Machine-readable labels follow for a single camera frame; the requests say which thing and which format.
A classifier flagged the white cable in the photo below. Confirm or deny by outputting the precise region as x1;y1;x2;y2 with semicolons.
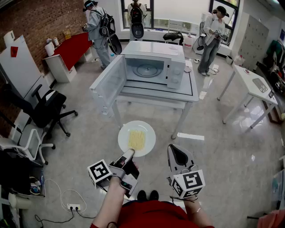
44;179;87;212

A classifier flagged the red-topped white bench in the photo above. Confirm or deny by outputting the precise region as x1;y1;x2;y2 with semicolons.
43;33;94;83

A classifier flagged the white rolled sheet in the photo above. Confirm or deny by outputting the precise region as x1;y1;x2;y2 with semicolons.
8;192;32;210

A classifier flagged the pink cloth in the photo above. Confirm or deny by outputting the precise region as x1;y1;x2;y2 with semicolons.
257;209;285;228

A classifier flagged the white chair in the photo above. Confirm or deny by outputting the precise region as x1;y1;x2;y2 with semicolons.
0;123;56;166

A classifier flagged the black bag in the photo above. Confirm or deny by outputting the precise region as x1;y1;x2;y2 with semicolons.
163;31;184;45

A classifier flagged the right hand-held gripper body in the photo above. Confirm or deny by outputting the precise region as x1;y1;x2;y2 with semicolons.
167;143;206;200

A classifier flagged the white paper roll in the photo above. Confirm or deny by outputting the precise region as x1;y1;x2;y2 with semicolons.
44;41;55;57

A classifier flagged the person's red top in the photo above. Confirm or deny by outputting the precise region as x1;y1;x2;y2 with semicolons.
90;199;215;228

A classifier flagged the black-framed window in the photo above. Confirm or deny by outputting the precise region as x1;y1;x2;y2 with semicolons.
120;0;241;46

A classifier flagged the person's left forearm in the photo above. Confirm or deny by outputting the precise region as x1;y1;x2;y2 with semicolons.
90;175;126;228

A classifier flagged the white leaning board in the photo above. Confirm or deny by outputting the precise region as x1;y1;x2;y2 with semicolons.
0;34;51;102

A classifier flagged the white table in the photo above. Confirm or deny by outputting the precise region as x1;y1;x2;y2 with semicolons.
217;64;279;129
111;59;200;140

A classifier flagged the black office chair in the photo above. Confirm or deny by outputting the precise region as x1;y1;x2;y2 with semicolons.
3;83;79;138

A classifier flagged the grey tray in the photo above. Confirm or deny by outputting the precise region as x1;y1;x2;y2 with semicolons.
252;77;269;94

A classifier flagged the white locker cabinet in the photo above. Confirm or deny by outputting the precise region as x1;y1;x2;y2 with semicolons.
238;12;270;70

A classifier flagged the person's right forearm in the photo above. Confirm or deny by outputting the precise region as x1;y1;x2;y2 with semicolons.
183;195;215;228

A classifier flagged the white round plate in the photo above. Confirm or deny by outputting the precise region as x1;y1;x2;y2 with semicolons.
118;120;156;158

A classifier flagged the white microwave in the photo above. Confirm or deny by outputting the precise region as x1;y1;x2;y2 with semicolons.
89;41;187;116

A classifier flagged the black floor cable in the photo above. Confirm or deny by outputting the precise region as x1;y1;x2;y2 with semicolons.
34;207;97;228

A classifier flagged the white plastic jug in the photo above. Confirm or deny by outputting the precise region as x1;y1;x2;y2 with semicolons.
183;33;193;49

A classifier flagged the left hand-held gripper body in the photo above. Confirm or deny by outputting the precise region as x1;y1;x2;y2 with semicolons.
87;155;140;199

